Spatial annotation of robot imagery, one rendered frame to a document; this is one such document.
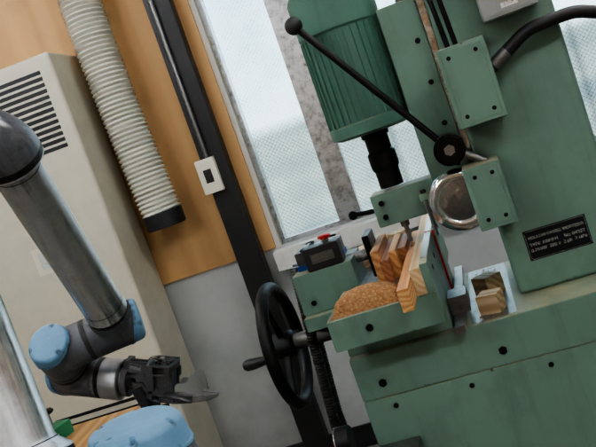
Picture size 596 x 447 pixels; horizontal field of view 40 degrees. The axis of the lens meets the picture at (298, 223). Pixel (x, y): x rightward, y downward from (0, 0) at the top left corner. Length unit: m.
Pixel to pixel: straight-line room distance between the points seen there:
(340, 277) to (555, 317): 0.45
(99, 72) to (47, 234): 1.62
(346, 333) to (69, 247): 0.53
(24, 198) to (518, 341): 0.92
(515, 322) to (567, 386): 0.15
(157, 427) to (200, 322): 2.03
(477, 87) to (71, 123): 1.79
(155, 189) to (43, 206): 1.58
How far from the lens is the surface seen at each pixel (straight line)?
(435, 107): 1.67
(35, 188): 1.47
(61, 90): 3.03
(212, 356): 3.33
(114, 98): 3.08
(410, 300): 1.40
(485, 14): 1.57
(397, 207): 1.72
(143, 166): 3.05
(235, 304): 3.25
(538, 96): 1.63
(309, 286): 1.75
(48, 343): 1.78
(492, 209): 1.55
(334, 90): 1.68
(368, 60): 1.67
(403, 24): 1.67
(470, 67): 1.54
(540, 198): 1.65
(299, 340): 1.84
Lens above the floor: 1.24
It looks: 6 degrees down
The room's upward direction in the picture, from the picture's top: 19 degrees counter-clockwise
